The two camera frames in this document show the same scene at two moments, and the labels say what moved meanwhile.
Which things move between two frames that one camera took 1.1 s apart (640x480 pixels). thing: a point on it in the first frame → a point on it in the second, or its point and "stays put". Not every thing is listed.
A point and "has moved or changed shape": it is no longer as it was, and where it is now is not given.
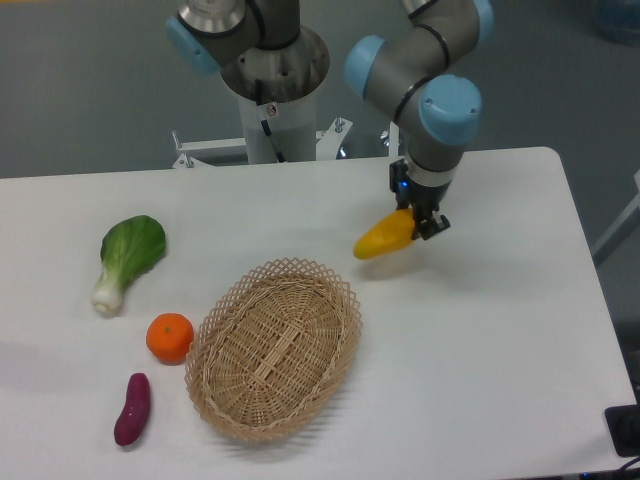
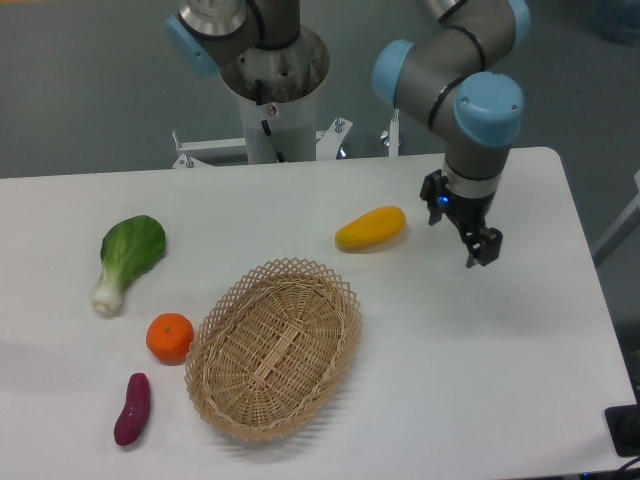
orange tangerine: x=168 y=337 stays put
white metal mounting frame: x=328 y=144 stays put
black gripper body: x=425 y=200 → x=469 y=212
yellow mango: x=386 y=233 has moved or changed shape
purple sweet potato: x=132 y=420 stays put
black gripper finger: x=432 y=225 → x=483 y=245
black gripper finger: x=399 y=183 → x=434 y=192
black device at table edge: x=623 y=422 stays put
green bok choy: x=130 y=248 stays put
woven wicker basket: x=271 y=349 stays put
